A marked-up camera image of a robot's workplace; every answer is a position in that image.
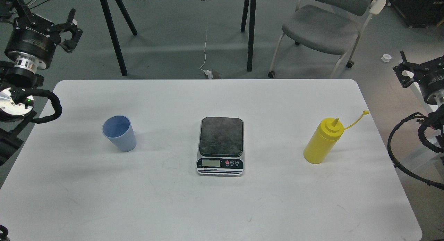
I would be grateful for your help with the black box on floor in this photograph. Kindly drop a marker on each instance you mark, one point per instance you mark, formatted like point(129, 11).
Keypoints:
point(419, 13)

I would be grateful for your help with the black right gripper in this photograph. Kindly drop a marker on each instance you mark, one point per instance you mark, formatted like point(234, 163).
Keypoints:
point(431, 84)

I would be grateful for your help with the grey office chair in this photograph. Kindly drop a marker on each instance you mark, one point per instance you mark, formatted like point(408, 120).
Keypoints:
point(326, 31)

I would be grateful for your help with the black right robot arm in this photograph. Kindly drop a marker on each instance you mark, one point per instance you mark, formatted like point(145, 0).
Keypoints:
point(430, 135)

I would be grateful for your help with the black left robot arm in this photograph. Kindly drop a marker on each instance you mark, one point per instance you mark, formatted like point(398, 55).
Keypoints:
point(22, 99)

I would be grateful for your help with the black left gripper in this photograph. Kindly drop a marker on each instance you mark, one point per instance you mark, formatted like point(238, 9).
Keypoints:
point(34, 40)

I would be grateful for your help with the yellow squeeze bottle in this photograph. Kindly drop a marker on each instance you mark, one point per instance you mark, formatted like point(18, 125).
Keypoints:
point(327, 134)

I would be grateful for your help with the blue ribbed plastic cup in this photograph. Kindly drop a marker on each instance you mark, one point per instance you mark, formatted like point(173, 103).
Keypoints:
point(118, 129)

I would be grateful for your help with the small white spool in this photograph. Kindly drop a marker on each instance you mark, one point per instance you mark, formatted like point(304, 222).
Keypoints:
point(386, 58)

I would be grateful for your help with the digital kitchen scale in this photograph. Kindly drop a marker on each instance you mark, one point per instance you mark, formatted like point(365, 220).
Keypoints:
point(221, 149)

